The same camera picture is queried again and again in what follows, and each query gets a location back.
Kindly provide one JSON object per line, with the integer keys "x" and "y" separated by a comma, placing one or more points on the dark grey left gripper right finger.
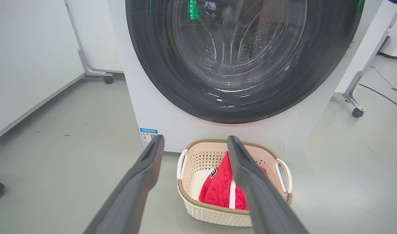
{"x": 263, "y": 201}

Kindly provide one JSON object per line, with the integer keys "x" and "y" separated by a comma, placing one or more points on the red jersey garment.
{"x": 218, "y": 188}

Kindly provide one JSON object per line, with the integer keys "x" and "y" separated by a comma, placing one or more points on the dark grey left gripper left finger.
{"x": 130, "y": 188}

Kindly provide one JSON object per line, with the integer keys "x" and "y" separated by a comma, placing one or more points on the white front-load washing machine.
{"x": 159, "y": 110}

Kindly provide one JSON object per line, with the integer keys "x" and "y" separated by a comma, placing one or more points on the round glass washing machine door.
{"x": 153, "y": 65}

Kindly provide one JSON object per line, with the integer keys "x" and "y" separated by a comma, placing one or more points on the blue energy label sticker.
{"x": 148, "y": 137}

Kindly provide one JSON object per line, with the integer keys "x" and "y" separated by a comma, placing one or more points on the cream perforated laundry basket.
{"x": 211, "y": 217}

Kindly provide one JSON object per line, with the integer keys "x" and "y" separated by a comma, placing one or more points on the grey partition foot with caster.
{"x": 354, "y": 94}
{"x": 88, "y": 70}

